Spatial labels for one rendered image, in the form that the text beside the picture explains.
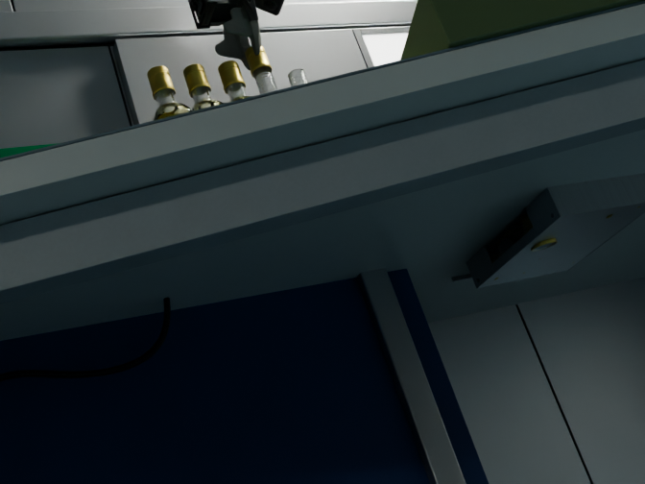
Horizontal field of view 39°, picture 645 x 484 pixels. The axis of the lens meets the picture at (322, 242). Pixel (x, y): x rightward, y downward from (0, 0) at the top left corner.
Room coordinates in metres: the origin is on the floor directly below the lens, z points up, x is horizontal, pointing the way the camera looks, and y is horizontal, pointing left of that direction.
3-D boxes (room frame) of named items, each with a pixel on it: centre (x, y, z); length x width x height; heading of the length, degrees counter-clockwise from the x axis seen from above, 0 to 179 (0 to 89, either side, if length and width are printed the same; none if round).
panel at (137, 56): (1.55, -0.17, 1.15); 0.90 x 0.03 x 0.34; 118
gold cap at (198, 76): (1.26, 0.10, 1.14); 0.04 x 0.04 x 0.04
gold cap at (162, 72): (1.23, 0.16, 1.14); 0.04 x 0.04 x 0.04
